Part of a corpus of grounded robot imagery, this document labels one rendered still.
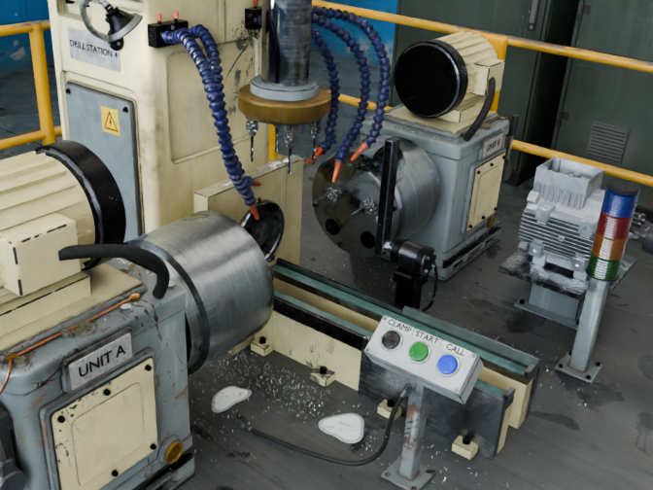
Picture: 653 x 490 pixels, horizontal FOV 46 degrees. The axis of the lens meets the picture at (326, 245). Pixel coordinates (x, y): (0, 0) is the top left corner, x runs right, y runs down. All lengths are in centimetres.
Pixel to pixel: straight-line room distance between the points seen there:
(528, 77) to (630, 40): 60
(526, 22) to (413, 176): 296
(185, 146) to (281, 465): 66
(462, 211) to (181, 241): 86
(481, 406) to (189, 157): 76
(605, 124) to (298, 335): 318
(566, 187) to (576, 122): 281
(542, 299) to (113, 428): 110
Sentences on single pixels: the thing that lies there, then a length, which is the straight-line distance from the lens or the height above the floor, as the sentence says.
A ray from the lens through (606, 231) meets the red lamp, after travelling 154.
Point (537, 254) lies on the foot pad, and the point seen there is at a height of 96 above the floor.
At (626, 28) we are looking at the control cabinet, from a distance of 440.
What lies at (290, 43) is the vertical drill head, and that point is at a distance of 142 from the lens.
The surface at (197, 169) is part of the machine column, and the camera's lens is 162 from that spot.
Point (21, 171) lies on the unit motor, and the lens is 105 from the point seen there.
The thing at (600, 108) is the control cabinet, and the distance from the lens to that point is 450.
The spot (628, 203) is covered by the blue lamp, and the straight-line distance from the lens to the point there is 152.
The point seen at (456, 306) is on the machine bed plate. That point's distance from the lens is 185.
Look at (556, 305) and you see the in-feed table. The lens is 187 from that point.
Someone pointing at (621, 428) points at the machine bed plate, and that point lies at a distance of 159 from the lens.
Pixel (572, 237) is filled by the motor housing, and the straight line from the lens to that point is 175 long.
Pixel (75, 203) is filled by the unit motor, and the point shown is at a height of 132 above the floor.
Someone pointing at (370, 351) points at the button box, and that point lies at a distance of 121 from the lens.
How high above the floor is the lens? 173
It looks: 27 degrees down
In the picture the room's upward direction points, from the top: 3 degrees clockwise
